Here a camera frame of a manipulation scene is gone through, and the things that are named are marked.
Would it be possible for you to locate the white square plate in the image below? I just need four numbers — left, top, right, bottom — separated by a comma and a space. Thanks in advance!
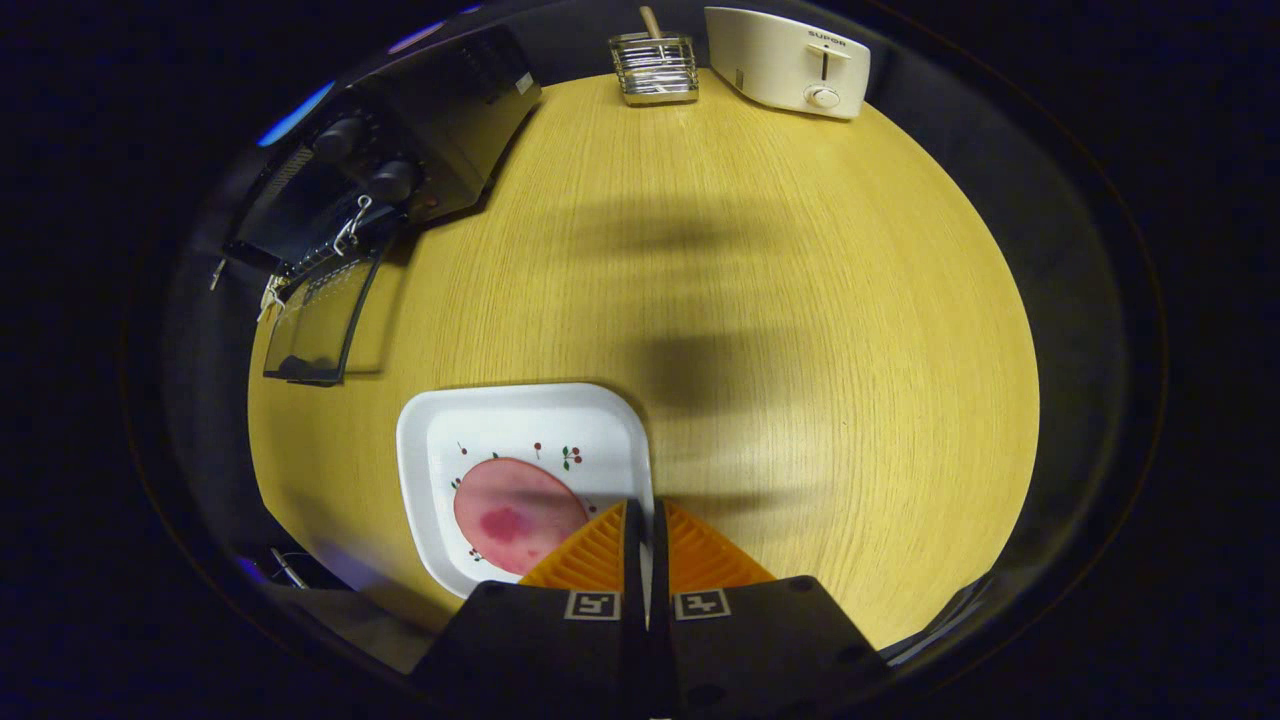
396, 383, 657, 600

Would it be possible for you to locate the clear wire-lined holder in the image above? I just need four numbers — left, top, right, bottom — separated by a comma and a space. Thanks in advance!
609, 30, 700, 107

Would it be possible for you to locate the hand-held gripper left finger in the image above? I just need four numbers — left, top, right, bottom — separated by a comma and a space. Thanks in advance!
410, 500, 651, 719

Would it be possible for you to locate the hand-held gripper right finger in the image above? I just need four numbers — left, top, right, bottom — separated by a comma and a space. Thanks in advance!
650, 500, 891, 720

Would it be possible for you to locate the black toaster oven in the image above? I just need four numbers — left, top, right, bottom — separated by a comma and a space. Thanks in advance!
225, 25, 543, 387

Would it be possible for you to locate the white pop-up toaster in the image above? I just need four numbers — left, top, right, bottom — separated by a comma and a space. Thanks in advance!
704, 7, 872, 121

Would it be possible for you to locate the pink ham slice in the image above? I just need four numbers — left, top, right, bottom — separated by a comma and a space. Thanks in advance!
453, 458, 591, 577

